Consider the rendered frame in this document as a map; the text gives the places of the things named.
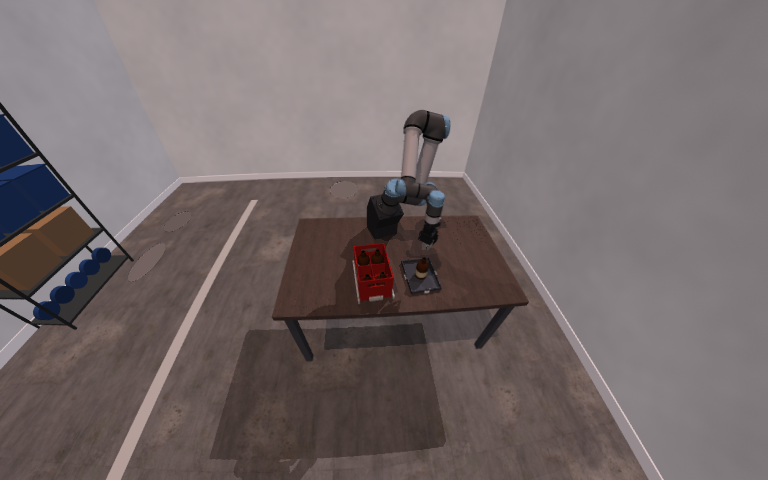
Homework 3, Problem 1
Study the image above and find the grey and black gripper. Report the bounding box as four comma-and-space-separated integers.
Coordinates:
418, 221, 438, 251

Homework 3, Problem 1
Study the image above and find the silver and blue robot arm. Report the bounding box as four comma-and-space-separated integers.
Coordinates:
376, 110, 451, 228

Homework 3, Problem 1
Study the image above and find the red crate with dividers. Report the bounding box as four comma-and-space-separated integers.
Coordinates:
354, 246, 394, 301

